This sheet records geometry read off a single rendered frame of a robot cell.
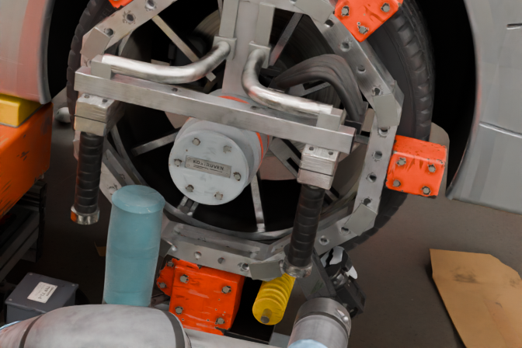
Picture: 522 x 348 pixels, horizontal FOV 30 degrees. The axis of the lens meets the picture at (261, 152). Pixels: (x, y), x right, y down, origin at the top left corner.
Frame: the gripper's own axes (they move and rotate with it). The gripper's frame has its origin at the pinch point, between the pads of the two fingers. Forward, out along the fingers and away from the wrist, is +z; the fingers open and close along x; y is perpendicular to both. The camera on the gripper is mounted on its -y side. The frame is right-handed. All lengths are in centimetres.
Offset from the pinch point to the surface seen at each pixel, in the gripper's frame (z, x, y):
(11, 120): 9, -43, -51
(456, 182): 8.7, 23.4, 2.9
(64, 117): 147, -119, -33
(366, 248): 113, -40, 50
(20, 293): -9, -54, -25
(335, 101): 19.0, 10.1, -18.9
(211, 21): 19.0, -1.1, -44.6
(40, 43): 9, -27, -60
